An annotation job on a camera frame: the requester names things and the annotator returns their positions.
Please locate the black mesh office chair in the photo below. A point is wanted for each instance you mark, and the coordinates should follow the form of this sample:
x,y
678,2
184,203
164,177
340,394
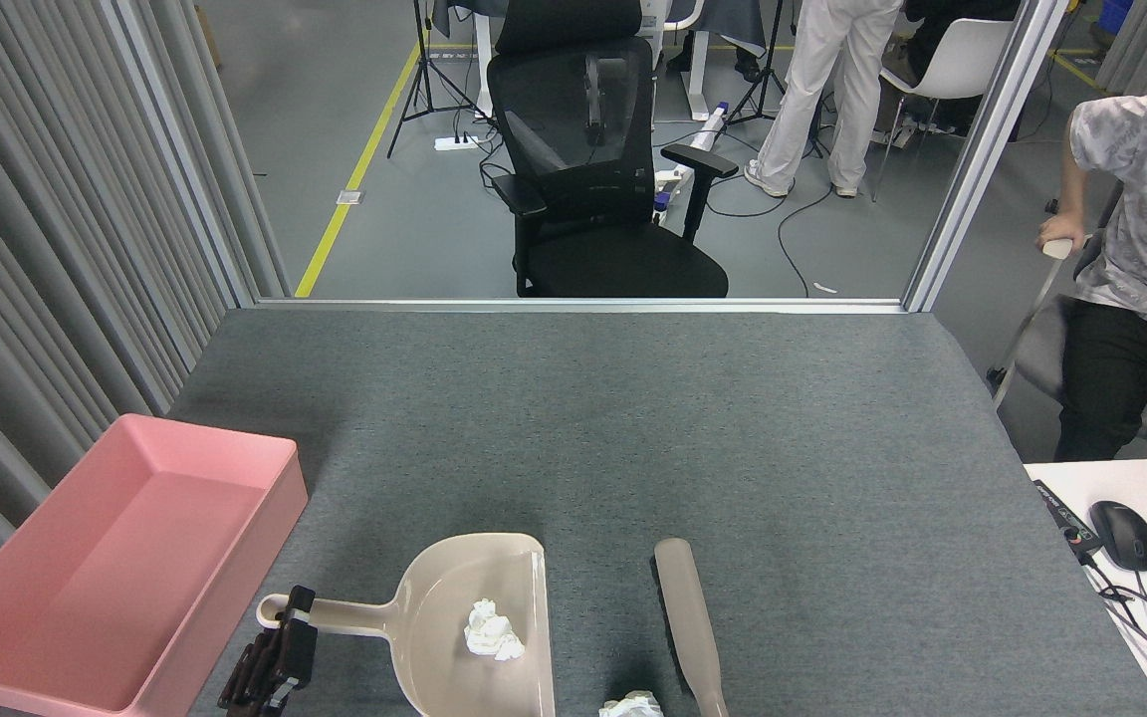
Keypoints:
x,y
573,129

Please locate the black computer mouse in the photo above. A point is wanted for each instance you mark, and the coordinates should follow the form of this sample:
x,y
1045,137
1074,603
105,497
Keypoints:
x,y
1123,536

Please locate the silver aluminium post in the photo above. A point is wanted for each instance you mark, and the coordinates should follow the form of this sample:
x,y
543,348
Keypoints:
x,y
185,149
982,149

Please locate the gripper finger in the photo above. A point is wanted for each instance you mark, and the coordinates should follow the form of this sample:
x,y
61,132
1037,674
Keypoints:
x,y
300,600
297,657

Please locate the metal floor outlet plate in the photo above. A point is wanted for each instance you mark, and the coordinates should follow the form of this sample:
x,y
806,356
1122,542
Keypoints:
x,y
350,197

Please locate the person's right forearm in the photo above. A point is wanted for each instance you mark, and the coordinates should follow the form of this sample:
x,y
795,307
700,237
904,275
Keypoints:
x,y
1074,189

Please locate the black box with red button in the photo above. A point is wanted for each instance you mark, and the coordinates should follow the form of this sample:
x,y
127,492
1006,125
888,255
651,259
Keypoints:
x,y
1066,518

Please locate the person's right hand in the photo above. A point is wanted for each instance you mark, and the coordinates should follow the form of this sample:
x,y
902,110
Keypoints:
x,y
1061,231

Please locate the white paper ball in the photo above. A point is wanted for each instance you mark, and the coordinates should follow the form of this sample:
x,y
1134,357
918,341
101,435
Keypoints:
x,y
633,707
492,632

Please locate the blue crate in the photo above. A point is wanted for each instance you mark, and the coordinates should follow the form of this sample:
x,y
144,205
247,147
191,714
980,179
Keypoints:
x,y
1116,15

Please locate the white purple handheld vacuum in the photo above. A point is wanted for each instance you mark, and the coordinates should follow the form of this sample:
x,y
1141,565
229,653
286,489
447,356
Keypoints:
x,y
711,124

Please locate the white desk with cloth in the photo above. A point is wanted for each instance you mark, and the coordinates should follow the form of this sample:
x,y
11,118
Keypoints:
x,y
699,70

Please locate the black tripod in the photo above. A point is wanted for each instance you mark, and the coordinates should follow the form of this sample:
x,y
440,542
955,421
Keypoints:
x,y
423,50
766,80

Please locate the beige plastic dustpan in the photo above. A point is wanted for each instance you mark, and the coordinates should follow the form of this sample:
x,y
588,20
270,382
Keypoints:
x,y
434,597

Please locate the pink plastic bin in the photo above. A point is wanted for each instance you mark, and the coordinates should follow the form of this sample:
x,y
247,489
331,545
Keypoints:
x,y
86,558

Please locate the beige hand brush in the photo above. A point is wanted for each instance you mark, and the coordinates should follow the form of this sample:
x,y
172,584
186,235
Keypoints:
x,y
688,617

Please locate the white plastic chair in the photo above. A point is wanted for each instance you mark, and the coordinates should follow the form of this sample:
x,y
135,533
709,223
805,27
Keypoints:
x,y
972,55

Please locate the white power strip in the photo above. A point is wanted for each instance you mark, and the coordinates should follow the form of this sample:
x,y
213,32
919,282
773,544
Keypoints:
x,y
456,143

